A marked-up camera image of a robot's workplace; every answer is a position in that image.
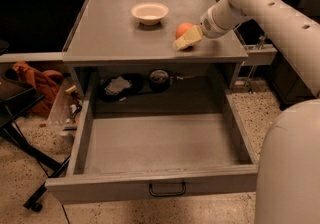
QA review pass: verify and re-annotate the clear plastic bag of items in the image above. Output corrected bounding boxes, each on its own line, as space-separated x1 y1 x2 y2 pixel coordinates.
47 77 80 140

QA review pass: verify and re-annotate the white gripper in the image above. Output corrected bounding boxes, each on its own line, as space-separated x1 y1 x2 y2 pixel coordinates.
173 0 250 51

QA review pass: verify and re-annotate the black tape roll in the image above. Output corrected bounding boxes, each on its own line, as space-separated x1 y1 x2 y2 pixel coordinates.
149 70 170 92

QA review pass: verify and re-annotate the white paper bowl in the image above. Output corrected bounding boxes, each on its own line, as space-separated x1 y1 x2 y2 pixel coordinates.
131 2 169 26

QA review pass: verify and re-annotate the grey side shelf bracket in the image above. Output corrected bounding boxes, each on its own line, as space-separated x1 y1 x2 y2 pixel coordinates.
243 44 277 66

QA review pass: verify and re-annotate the black folding stand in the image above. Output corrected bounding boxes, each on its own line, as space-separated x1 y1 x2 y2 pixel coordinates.
0 39 72 213

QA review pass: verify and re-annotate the black drawer handle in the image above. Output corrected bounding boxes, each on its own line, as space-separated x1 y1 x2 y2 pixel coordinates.
149 182 187 198

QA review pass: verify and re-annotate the orange cloth bag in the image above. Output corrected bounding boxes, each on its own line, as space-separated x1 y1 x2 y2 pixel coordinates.
13 61 64 117

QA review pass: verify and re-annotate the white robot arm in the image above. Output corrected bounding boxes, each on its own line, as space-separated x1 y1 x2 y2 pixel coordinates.
173 0 320 224

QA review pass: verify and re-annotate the black pouch with paper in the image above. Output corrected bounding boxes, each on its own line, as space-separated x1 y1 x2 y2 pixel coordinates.
97 73 144 102

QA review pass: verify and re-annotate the orange fruit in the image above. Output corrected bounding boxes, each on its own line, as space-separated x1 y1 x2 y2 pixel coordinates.
175 22 193 39

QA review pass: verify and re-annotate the grey metal cabinet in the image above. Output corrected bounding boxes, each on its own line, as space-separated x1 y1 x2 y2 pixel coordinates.
64 0 247 115

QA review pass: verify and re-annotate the grey open top drawer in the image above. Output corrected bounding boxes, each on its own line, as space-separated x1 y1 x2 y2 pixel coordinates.
46 92 258 204

